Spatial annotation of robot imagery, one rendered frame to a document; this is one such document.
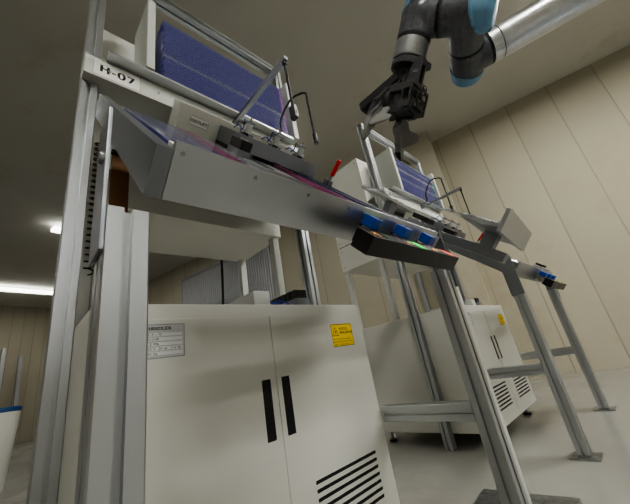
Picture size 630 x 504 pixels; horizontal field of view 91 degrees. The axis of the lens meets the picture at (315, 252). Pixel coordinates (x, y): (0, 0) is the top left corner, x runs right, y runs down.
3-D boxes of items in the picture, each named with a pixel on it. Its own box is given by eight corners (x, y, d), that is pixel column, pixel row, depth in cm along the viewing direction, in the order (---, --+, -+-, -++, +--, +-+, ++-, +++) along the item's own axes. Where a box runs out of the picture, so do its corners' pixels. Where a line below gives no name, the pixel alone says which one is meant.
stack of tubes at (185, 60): (289, 136, 132) (281, 89, 141) (162, 76, 97) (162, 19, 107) (272, 153, 140) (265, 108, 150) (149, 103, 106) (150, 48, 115)
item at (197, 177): (425, 257, 82) (438, 232, 80) (161, 199, 37) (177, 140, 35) (421, 255, 83) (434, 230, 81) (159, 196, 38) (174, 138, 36)
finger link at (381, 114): (375, 124, 62) (398, 99, 66) (354, 127, 67) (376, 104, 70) (381, 138, 64) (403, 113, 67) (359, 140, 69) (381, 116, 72)
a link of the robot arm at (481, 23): (497, 24, 69) (446, 31, 74) (502, -27, 59) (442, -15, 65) (489, 55, 68) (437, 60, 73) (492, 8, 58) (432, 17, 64)
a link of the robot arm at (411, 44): (389, 40, 70) (407, 60, 76) (384, 61, 71) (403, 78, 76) (418, 29, 65) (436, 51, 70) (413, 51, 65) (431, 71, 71)
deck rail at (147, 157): (161, 199, 37) (174, 149, 36) (142, 195, 36) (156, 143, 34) (103, 119, 87) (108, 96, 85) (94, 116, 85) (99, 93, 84)
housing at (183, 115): (292, 187, 129) (304, 154, 125) (169, 146, 96) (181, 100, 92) (282, 182, 134) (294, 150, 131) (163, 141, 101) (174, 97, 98)
